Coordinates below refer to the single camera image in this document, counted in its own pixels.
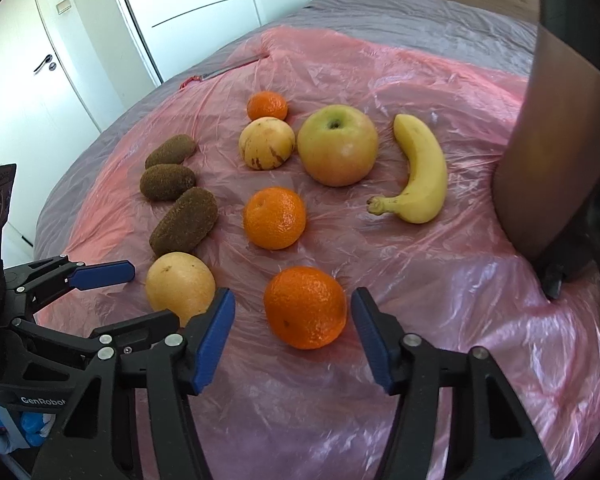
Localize brown kiwi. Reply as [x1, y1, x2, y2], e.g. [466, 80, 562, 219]
[140, 164, 196, 202]
[145, 134, 197, 169]

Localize large front kiwi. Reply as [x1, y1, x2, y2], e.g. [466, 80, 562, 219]
[149, 188, 219, 257]

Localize white door with handle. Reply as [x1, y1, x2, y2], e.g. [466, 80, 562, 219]
[0, 0, 99, 266]

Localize grey purple bedspread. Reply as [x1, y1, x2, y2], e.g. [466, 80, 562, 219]
[33, 0, 536, 260]

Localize small mandarin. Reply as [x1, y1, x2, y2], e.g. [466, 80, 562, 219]
[247, 91, 288, 120]

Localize white wardrobe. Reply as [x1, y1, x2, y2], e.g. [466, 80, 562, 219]
[101, 0, 339, 86]

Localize large front orange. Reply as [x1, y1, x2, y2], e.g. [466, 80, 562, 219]
[263, 266, 348, 350]

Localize orange mandarin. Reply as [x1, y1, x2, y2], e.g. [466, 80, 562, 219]
[242, 186, 306, 250]

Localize yellow banana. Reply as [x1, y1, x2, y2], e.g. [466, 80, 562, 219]
[367, 114, 448, 224]

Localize steel black electric kettle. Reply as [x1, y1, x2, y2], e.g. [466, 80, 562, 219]
[492, 0, 600, 299]

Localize large yellow-green apple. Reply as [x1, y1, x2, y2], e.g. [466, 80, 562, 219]
[297, 104, 379, 188]

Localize round yellow pear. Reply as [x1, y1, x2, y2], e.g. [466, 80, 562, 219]
[145, 252, 216, 327]

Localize pink plastic sheet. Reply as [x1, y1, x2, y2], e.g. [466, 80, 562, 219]
[38, 26, 600, 479]

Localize yellow striped pepino melon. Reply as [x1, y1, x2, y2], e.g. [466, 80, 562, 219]
[238, 117, 296, 170]

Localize white blue gloved hand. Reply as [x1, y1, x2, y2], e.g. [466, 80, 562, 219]
[0, 405, 56, 455]

